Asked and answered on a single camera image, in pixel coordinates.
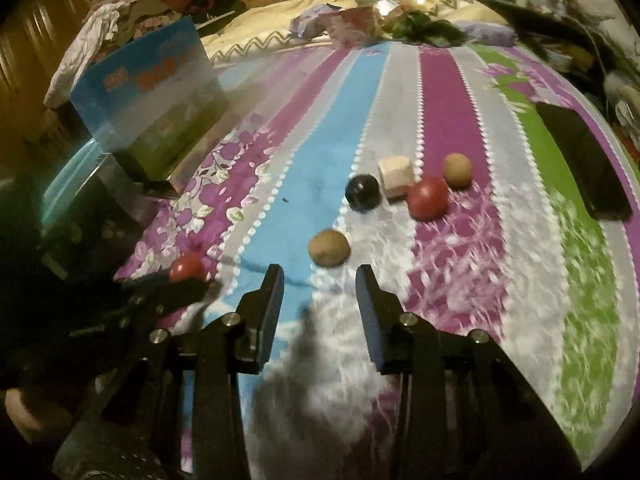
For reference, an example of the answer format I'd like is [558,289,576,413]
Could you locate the small red tomato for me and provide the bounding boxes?
[169,253,208,283]

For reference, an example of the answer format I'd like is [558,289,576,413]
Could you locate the black plum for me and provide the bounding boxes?
[345,174,384,212]

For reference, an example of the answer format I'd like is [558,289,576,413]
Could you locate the beige quilt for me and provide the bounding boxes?
[202,0,508,65]

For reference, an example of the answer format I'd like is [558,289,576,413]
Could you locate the blue printed carton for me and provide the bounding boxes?
[70,16,231,182]

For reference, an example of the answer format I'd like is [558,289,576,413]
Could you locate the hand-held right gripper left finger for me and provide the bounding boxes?
[95,264,285,480]

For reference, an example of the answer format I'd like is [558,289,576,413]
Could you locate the red packet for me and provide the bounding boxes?
[327,7,383,47]

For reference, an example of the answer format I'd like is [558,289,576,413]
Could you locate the green leafy vegetables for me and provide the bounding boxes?
[387,10,466,49]

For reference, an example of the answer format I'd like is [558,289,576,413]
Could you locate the pile of clothes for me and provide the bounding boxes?
[44,0,251,109]

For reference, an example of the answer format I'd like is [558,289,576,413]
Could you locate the striped floral bedsheet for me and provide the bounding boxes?
[114,40,640,478]

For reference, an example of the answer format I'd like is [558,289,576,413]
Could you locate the brown kiwi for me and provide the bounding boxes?
[307,228,351,267]
[442,152,474,190]

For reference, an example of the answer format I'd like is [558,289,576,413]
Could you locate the purple cloth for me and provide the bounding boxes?
[462,20,517,49]

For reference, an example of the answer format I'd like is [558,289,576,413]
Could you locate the person's left hand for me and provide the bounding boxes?
[4,386,73,445]

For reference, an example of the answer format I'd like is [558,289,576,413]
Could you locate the cream cube block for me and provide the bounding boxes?
[377,155,417,202]

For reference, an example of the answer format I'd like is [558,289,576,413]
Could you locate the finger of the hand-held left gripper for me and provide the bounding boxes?
[120,269,176,288]
[125,278,223,323]

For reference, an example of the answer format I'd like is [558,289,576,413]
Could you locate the purple packet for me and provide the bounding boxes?
[290,5,342,41]

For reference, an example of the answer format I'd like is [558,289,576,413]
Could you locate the clear plastic bag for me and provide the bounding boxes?
[372,0,427,17]

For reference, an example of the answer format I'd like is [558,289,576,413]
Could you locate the pile of household clutter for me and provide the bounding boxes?
[470,0,640,161]

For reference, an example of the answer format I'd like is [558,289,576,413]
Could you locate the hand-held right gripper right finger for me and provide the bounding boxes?
[354,264,583,480]

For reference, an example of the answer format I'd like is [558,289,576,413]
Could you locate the black flat box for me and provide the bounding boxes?
[535,101,634,222]

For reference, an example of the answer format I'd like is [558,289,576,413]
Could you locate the wooden wardrobe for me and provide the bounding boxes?
[0,0,151,173]

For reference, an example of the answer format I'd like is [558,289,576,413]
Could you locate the light blue plastic basin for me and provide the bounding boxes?
[40,137,117,221]

